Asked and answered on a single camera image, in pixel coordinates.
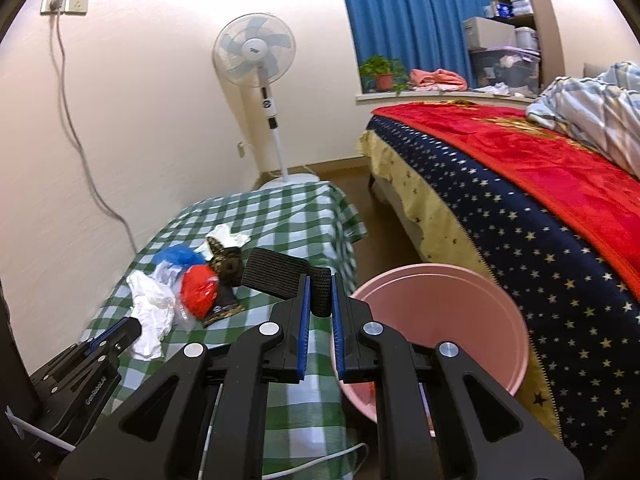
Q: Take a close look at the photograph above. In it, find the grey power cable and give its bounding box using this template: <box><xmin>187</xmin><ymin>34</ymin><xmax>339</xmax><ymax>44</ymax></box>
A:
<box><xmin>47</xmin><ymin>7</ymin><xmax>139</xmax><ymax>256</ymax></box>

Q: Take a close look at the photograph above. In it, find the white window sill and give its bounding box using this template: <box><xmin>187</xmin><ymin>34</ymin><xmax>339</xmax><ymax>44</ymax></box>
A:
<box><xmin>356</xmin><ymin>87</ymin><xmax>540</xmax><ymax>107</ymax></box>

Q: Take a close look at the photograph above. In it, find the white cable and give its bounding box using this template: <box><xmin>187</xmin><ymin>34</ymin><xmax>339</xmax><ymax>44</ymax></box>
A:
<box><xmin>260</xmin><ymin>442</ymin><xmax>369</xmax><ymax>479</ymax></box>

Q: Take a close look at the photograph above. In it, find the clear lidded storage bin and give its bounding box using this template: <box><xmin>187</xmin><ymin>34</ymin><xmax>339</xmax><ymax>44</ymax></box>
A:
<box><xmin>467</xmin><ymin>49</ymin><xmax>542</xmax><ymax>97</ymax></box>

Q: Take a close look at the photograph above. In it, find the red blanket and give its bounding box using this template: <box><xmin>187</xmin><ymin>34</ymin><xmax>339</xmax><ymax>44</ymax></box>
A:
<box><xmin>374</xmin><ymin>101</ymin><xmax>640</xmax><ymax>301</ymax></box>

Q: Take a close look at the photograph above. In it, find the white cloth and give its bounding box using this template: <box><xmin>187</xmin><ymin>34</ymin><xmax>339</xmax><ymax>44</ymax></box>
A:
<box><xmin>486</xmin><ymin>81</ymin><xmax>532</xmax><ymax>99</ymax></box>

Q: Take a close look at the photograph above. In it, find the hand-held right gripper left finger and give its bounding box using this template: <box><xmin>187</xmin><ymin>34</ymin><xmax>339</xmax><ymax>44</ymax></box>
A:
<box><xmin>57</xmin><ymin>274</ymin><xmax>313</xmax><ymax>480</ymax></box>

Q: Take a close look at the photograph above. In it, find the white round container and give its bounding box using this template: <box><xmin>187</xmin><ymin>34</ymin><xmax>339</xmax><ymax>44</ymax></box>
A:
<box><xmin>515</xmin><ymin>26</ymin><xmax>539</xmax><ymax>52</ymax></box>

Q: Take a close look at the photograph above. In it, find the black ribbed sock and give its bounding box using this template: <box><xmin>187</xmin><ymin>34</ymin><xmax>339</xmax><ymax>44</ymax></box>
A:
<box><xmin>241</xmin><ymin>247</ymin><xmax>333</xmax><ymax>318</ymax></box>

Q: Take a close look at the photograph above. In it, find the blue plastic bag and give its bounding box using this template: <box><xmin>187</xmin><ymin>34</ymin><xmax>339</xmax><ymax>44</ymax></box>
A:
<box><xmin>151</xmin><ymin>244</ymin><xmax>207</xmax><ymax>283</ymax></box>

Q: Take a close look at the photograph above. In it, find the pink cloth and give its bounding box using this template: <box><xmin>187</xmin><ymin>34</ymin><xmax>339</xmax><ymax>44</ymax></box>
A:
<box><xmin>409</xmin><ymin>67</ymin><xmax>469</xmax><ymax>92</ymax></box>

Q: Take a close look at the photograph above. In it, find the grey storage box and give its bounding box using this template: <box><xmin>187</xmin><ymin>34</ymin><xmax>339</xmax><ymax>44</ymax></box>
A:
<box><xmin>462</xmin><ymin>16</ymin><xmax>517</xmax><ymax>52</ymax></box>

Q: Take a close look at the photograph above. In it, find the red plastic bag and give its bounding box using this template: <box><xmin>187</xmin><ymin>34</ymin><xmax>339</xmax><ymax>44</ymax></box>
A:
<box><xmin>180</xmin><ymin>264</ymin><xmax>220</xmax><ymax>320</ymax></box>

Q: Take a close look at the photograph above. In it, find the white standing fan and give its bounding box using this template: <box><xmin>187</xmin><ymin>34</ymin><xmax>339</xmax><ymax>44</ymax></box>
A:
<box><xmin>212</xmin><ymin>11</ymin><xmax>322</xmax><ymax>191</ymax></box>

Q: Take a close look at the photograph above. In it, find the pink plastic bin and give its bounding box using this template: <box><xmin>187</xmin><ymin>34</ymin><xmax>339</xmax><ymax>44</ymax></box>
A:
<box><xmin>332</xmin><ymin>262</ymin><xmax>531</xmax><ymax>423</ymax></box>

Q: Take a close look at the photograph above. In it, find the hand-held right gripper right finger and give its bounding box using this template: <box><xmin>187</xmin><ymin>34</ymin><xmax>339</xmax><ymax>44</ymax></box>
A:
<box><xmin>330</xmin><ymin>272</ymin><xmax>586</xmax><ymax>480</ymax></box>

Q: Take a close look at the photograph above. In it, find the blue plaid quilt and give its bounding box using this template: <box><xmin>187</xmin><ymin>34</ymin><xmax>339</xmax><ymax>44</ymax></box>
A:
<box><xmin>525</xmin><ymin>61</ymin><xmax>640</xmax><ymax>181</ymax></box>

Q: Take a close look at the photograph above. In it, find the blue curtain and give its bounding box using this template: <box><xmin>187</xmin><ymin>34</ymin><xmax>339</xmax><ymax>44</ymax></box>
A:
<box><xmin>334</xmin><ymin>0</ymin><xmax>493</xmax><ymax>94</ymax></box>

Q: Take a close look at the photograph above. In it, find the cream crumpled cloth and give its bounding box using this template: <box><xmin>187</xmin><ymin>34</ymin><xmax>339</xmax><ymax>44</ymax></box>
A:
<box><xmin>206</xmin><ymin>224</ymin><xmax>251</xmax><ymax>250</ymax></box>

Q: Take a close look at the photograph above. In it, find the potted green plant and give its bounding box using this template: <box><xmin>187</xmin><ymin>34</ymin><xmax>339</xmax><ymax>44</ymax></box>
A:
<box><xmin>359</xmin><ymin>55</ymin><xmax>411</xmax><ymax>97</ymax></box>

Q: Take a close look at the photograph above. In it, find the navy star blanket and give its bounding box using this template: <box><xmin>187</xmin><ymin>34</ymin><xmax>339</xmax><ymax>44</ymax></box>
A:
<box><xmin>365</xmin><ymin>112</ymin><xmax>640</xmax><ymax>461</ymax></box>

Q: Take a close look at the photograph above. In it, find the grey headboard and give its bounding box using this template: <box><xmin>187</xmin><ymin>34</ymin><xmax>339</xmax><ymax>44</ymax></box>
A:
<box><xmin>582</xmin><ymin>62</ymin><xmax>617</xmax><ymax>82</ymax></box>

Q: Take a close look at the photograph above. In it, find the dark patterned snack packet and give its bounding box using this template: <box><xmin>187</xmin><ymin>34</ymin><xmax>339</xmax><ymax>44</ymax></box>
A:
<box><xmin>197</xmin><ymin>237</ymin><xmax>247</xmax><ymax>328</ymax></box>

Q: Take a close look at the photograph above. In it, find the yellow bed sheet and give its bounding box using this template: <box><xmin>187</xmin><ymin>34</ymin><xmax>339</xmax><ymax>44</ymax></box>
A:
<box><xmin>357</xmin><ymin>130</ymin><xmax>562</xmax><ymax>442</ymax></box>

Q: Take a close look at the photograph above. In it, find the green checkered tablecloth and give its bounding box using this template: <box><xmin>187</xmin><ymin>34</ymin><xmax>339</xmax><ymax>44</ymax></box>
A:
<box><xmin>82</xmin><ymin>180</ymin><xmax>368</xmax><ymax>480</ymax></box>

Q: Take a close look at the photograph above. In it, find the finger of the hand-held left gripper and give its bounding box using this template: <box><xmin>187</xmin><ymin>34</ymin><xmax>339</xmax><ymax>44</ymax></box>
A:
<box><xmin>82</xmin><ymin>316</ymin><xmax>143</xmax><ymax>361</ymax></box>

